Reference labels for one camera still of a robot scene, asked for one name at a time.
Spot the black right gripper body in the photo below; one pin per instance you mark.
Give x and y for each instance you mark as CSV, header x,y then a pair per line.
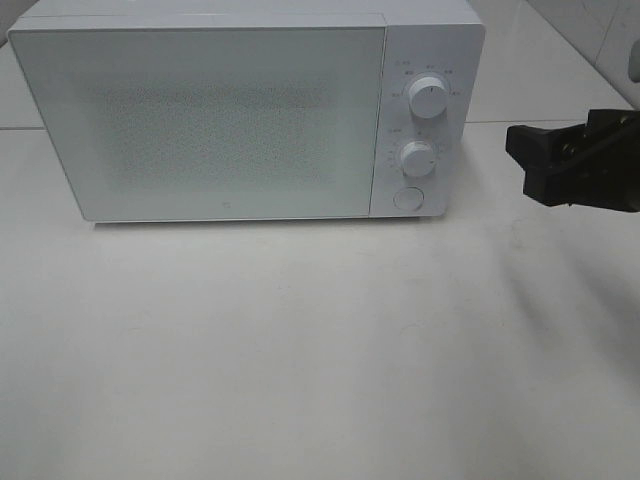
x,y
622,160

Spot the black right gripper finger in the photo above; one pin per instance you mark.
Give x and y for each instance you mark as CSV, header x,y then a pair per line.
x,y
580,178
553,150

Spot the white microwave knob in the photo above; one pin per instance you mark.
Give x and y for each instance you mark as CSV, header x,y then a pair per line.
x,y
428,96
417,159

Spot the round white door button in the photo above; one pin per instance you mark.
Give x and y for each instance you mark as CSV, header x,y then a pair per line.
x,y
409,199

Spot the white microwave door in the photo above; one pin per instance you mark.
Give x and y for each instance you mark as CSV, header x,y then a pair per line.
x,y
176,125

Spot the white microwave oven body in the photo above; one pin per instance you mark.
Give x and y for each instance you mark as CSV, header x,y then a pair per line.
x,y
441,37

